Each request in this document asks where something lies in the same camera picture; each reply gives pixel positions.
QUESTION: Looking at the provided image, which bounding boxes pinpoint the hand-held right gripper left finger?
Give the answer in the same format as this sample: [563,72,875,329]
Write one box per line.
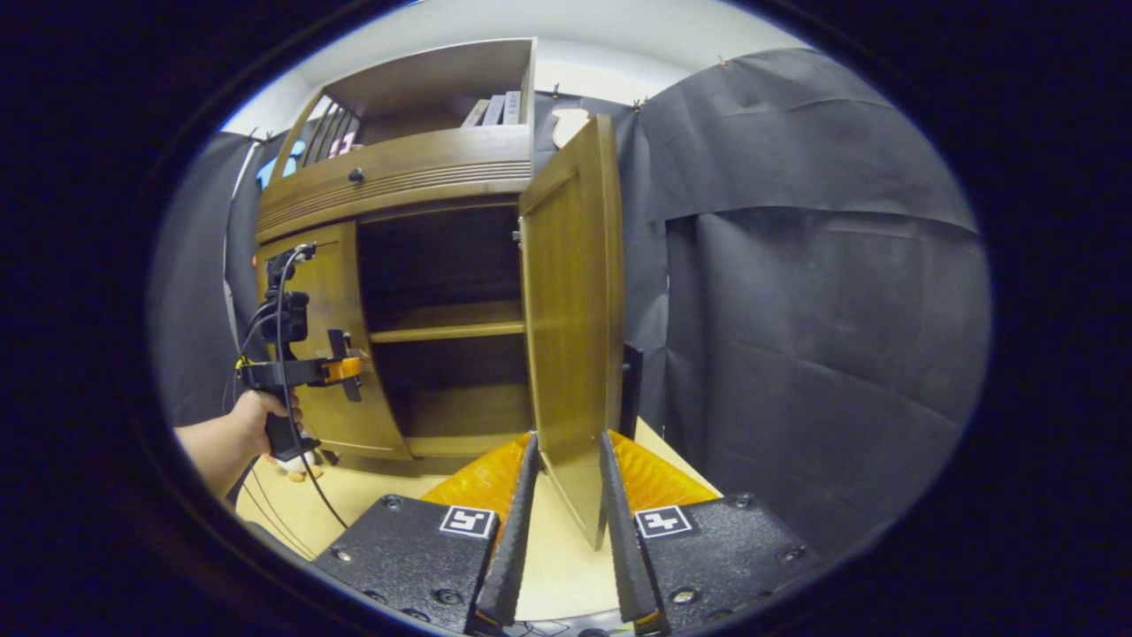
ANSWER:
[314,431,540,636]

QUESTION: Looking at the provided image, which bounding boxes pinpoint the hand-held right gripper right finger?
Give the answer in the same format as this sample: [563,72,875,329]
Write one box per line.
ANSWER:
[599,430,823,625]

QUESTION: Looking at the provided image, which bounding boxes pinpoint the wooden cabinet door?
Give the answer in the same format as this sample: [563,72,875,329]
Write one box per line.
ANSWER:
[256,219,414,461]
[517,113,627,551]

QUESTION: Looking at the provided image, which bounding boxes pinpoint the black door handle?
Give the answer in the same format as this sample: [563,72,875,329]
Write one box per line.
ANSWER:
[621,343,645,441]

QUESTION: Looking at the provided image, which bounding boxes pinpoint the wooden double-door shoe cabinet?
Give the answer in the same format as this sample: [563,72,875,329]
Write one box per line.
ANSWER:
[255,37,539,479]

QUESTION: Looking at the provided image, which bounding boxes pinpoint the wooden inner cabinet shelf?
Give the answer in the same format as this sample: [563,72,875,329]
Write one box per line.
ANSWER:
[369,301,527,344]

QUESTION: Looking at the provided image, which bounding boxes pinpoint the wooden cabinet drawer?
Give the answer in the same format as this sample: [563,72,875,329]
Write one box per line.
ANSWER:
[256,124,533,240]

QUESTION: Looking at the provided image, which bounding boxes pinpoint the black cable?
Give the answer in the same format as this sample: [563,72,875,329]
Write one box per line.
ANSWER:
[270,248,352,532]

